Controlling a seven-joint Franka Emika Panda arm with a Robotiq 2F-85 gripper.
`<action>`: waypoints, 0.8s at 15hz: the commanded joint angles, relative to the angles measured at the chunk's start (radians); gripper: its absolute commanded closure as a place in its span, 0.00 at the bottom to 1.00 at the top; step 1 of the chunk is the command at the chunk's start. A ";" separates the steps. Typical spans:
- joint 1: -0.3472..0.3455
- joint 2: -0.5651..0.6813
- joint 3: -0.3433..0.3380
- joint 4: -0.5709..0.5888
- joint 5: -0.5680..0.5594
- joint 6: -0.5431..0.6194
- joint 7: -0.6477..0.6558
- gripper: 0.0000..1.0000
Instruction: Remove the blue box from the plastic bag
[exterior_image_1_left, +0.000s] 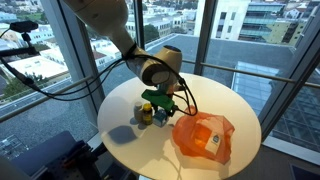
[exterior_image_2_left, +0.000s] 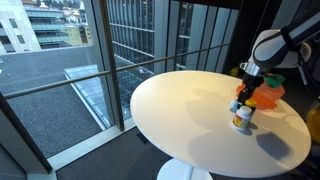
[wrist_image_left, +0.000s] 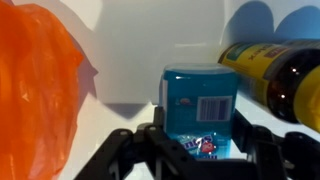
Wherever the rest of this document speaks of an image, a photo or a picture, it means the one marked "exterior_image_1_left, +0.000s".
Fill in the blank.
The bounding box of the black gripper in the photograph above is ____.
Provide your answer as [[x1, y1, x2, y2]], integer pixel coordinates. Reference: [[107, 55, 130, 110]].
[[150, 82, 178, 118]]

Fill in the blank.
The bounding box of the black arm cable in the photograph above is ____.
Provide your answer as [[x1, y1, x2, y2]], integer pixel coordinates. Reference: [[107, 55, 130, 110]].
[[123, 53, 199, 117]]

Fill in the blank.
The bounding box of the black camera cable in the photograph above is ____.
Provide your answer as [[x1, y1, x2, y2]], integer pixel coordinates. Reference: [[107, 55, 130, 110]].
[[0, 54, 126, 102]]

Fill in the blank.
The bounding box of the dark window mullion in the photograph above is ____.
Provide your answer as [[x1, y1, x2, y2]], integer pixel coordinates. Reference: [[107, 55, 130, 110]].
[[259, 18, 320, 141], [193, 0, 218, 76]]

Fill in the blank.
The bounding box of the black camera on stand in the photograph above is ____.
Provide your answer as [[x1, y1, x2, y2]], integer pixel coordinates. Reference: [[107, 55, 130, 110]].
[[0, 20, 40, 58]]

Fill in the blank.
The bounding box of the white card box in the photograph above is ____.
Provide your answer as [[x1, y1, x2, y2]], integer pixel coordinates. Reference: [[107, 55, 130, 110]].
[[203, 124, 224, 155]]

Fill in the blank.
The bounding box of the dark bottle yellow cap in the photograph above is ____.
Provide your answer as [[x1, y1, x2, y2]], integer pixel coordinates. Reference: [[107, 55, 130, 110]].
[[142, 102, 154, 126]]

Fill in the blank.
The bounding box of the dark equipment cart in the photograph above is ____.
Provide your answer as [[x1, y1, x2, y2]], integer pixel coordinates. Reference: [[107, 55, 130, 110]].
[[9, 129, 103, 180]]

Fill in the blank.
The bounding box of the grey window railing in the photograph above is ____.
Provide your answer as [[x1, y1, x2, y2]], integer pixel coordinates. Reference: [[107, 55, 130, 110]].
[[181, 59, 320, 89], [0, 75, 95, 123]]

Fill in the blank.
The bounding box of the blue mint box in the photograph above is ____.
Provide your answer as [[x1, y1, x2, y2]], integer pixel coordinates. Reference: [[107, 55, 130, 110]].
[[153, 109, 169, 128]]

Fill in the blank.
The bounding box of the orange plastic bag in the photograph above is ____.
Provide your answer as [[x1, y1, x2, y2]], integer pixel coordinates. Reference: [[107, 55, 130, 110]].
[[171, 106, 236, 165]]

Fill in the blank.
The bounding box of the white pill bottle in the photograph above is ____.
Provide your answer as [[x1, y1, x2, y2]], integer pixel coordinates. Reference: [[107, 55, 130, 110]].
[[133, 101, 145, 123]]

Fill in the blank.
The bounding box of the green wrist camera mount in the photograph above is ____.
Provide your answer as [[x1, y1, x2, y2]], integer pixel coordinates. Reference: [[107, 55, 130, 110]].
[[141, 88, 178, 113]]

